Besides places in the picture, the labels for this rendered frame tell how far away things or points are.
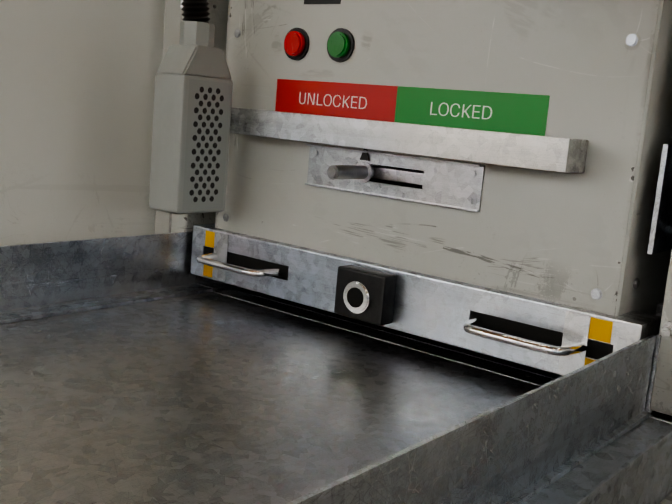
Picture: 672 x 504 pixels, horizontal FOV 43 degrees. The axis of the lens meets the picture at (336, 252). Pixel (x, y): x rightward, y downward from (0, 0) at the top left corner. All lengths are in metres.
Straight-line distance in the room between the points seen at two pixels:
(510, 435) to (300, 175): 0.48
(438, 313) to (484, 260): 0.07
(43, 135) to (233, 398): 0.50
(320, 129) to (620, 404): 0.38
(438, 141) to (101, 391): 0.36
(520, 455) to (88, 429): 0.29
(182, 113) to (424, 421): 0.41
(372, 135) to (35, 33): 0.44
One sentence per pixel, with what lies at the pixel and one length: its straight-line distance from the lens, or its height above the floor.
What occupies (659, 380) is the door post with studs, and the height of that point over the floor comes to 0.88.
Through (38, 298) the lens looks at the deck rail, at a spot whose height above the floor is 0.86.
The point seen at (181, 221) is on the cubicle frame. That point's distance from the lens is 1.07.
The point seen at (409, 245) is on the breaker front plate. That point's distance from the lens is 0.84.
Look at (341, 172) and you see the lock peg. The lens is 0.82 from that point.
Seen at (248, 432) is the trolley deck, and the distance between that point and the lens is 0.61.
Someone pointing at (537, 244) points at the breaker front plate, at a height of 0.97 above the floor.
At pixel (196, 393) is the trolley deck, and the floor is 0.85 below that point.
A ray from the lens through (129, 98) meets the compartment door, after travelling 1.08.
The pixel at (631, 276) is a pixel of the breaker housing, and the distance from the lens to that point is 0.76.
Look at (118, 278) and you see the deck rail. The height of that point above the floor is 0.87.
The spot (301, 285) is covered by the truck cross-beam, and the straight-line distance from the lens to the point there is 0.91.
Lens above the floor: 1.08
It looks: 10 degrees down
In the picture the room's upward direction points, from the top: 5 degrees clockwise
